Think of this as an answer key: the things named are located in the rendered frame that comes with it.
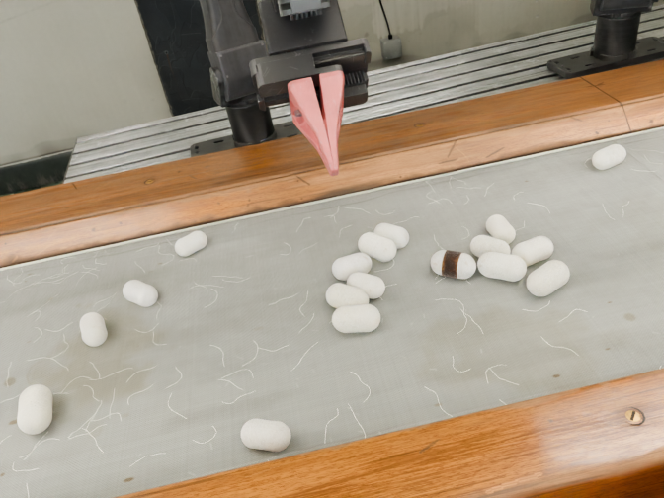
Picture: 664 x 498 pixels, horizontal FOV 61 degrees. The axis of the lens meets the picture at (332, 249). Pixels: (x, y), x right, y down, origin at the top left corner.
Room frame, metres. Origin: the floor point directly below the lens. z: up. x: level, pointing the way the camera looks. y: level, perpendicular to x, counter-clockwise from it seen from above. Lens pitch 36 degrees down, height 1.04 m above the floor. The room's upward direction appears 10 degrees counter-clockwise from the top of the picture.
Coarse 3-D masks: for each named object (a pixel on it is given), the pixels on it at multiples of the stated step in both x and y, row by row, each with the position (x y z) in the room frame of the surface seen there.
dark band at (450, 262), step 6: (450, 252) 0.35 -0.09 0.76; (456, 252) 0.35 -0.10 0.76; (444, 258) 0.35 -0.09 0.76; (450, 258) 0.35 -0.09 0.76; (456, 258) 0.34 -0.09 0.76; (444, 264) 0.34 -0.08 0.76; (450, 264) 0.34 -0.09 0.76; (456, 264) 0.34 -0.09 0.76; (444, 270) 0.34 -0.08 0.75; (450, 270) 0.34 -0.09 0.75; (444, 276) 0.35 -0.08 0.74; (450, 276) 0.34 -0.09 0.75
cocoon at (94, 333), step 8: (80, 320) 0.36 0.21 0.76; (88, 320) 0.35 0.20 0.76; (96, 320) 0.35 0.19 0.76; (80, 328) 0.35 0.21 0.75; (88, 328) 0.34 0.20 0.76; (96, 328) 0.34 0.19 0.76; (104, 328) 0.34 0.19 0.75; (88, 336) 0.34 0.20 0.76; (96, 336) 0.34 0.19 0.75; (104, 336) 0.34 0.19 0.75; (88, 344) 0.34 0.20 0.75; (96, 344) 0.33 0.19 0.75
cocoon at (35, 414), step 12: (36, 384) 0.29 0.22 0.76; (24, 396) 0.28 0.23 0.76; (36, 396) 0.28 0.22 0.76; (48, 396) 0.28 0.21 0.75; (24, 408) 0.27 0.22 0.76; (36, 408) 0.27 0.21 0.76; (48, 408) 0.27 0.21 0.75; (24, 420) 0.26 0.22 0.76; (36, 420) 0.26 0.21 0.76; (48, 420) 0.26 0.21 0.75; (24, 432) 0.26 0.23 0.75; (36, 432) 0.26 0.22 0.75
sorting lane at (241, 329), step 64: (384, 192) 0.49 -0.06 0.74; (448, 192) 0.47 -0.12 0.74; (512, 192) 0.45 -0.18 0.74; (576, 192) 0.43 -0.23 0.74; (640, 192) 0.41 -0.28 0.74; (64, 256) 0.48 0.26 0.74; (128, 256) 0.46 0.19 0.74; (192, 256) 0.44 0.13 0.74; (256, 256) 0.42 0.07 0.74; (320, 256) 0.41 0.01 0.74; (576, 256) 0.34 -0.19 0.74; (640, 256) 0.33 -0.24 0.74; (0, 320) 0.40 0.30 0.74; (64, 320) 0.38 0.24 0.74; (128, 320) 0.36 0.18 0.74; (192, 320) 0.35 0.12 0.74; (256, 320) 0.34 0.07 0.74; (320, 320) 0.32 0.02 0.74; (384, 320) 0.31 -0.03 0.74; (448, 320) 0.30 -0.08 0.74; (512, 320) 0.29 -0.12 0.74; (576, 320) 0.28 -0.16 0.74; (640, 320) 0.27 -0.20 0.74; (0, 384) 0.32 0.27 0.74; (64, 384) 0.30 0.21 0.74; (128, 384) 0.29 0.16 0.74; (192, 384) 0.28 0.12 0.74; (256, 384) 0.27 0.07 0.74; (320, 384) 0.26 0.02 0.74; (384, 384) 0.25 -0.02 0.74; (448, 384) 0.24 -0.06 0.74; (512, 384) 0.23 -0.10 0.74; (576, 384) 0.22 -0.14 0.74; (0, 448) 0.26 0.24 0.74; (64, 448) 0.25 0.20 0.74; (128, 448) 0.24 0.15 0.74; (192, 448) 0.23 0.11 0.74; (320, 448) 0.21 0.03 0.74
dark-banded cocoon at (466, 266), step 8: (432, 256) 0.36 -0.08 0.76; (440, 256) 0.35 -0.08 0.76; (464, 256) 0.34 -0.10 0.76; (432, 264) 0.35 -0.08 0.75; (440, 264) 0.35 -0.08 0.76; (464, 264) 0.34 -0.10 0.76; (472, 264) 0.34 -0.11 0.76; (440, 272) 0.34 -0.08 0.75; (456, 272) 0.34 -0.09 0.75; (464, 272) 0.34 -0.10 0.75; (472, 272) 0.34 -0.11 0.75
